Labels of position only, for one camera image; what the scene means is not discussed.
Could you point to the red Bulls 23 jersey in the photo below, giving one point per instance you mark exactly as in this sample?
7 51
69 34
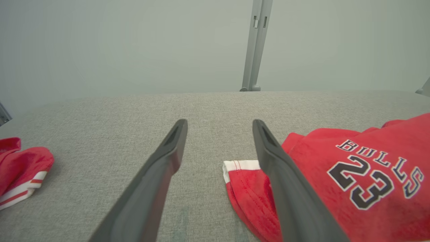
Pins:
312 151

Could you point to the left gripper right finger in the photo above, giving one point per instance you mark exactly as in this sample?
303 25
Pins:
295 208

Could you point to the grey metal frame leg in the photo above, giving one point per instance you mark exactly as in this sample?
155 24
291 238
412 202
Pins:
425 89
4 116

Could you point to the red shirt with white sleeves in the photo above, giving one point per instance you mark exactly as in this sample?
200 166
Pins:
23 168

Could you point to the grey fabric sofa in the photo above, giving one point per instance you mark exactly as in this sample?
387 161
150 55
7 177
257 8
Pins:
208 107

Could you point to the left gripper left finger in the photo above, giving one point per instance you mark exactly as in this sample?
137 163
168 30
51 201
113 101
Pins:
147 201

